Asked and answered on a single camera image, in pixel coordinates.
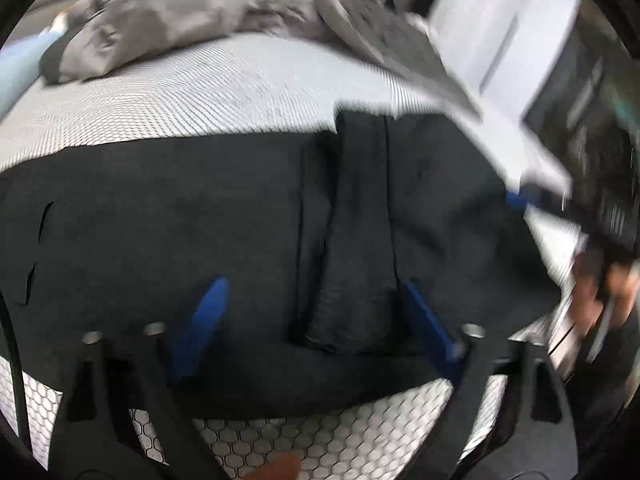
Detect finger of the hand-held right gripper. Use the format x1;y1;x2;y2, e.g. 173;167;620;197
505;182;574;217

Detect person's left hand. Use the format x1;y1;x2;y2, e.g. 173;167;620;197
257;452;303;480

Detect dark framed picture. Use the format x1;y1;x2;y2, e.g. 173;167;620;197
522;10;640;196

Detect bed with hexagon patterned sheet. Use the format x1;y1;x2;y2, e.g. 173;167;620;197
0;30;592;480

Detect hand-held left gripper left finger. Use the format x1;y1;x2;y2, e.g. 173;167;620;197
47;276;232;480

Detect black pants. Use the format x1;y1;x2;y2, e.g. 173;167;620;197
0;110;572;421

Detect person's right hand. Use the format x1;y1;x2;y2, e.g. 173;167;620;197
570;250;640;332

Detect grey duvet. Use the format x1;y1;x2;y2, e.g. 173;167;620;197
39;0;487;122

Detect white curtain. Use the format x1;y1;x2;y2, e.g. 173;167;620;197
429;0;582;112

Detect light blue pillow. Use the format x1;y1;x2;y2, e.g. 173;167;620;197
0;24;67;122

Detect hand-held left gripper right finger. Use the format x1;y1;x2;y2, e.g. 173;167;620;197
400;278;582;480

